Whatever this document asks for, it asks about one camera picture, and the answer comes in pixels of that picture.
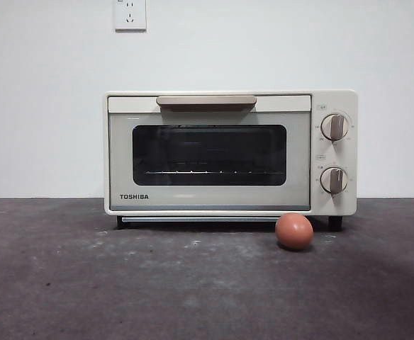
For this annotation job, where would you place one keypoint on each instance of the beige temperature knob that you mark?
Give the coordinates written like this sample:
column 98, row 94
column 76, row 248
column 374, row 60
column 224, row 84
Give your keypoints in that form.
column 334, row 127

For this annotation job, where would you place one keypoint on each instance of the glass-windowed oven door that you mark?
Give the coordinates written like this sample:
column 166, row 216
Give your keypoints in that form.
column 210, row 195

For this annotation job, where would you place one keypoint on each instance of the black oven foot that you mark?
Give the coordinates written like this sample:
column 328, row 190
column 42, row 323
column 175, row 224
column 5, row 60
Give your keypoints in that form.
column 119, row 222
column 335, row 223

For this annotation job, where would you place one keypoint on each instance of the brown egg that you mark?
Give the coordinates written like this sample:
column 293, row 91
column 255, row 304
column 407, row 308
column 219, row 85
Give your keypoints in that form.
column 294, row 232

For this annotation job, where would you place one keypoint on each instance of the cream Toshiba toaster oven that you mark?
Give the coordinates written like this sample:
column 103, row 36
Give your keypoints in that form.
column 334, row 102

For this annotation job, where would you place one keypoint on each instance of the beige timer knob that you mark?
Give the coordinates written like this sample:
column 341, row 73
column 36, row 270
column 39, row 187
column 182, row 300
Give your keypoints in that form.
column 334, row 180

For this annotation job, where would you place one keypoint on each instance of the metal crumb tray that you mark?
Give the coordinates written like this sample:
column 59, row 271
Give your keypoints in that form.
column 210, row 219

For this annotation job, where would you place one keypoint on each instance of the white wall socket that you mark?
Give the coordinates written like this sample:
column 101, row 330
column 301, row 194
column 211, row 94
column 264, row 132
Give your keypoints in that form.
column 130, row 16

